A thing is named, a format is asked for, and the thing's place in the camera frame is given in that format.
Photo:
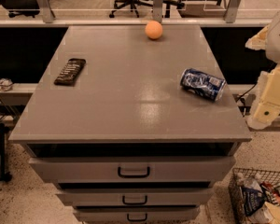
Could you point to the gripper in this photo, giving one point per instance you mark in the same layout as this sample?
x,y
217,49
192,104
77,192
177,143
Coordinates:
x,y
279,37

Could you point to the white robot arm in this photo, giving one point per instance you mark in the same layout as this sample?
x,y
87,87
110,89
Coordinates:
x,y
268,39

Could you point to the crushed blue soda can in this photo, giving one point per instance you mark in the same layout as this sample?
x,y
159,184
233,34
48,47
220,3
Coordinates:
x,y
205,85

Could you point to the top grey drawer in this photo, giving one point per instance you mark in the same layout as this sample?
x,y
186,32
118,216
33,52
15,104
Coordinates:
x,y
132,169

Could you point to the grey drawer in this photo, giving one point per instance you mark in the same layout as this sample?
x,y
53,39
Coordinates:
x,y
134,197
136,214
132,169

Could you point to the orange fruit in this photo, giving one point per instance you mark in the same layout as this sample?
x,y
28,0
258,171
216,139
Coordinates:
x,y
153,30

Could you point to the grey drawer cabinet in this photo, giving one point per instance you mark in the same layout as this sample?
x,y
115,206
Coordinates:
x,y
127,102

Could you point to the black office chair centre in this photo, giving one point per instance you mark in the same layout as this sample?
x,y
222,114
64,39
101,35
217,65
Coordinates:
x,y
160,8

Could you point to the middle grey drawer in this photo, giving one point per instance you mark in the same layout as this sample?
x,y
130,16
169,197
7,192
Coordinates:
x,y
134,197

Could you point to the bottom grey drawer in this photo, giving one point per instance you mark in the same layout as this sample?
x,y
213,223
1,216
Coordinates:
x,y
136,214

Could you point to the black stand leg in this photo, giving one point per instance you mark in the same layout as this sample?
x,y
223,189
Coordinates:
x,y
4,175

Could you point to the wire basket with snacks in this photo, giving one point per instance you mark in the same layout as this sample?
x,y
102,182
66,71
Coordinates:
x,y
255,196

